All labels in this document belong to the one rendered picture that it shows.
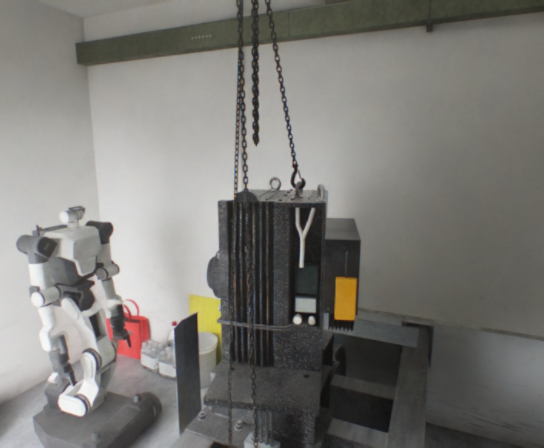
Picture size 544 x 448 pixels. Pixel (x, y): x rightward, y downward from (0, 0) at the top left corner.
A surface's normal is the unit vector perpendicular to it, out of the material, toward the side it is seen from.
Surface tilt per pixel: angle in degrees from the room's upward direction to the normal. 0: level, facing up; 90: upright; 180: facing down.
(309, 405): 0
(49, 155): 90
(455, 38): 90
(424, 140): 90
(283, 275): 90
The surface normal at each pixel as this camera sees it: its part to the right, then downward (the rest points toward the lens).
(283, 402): 0.00, -0.98
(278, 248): -0.16, 0.18
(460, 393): -0.39, 0.18
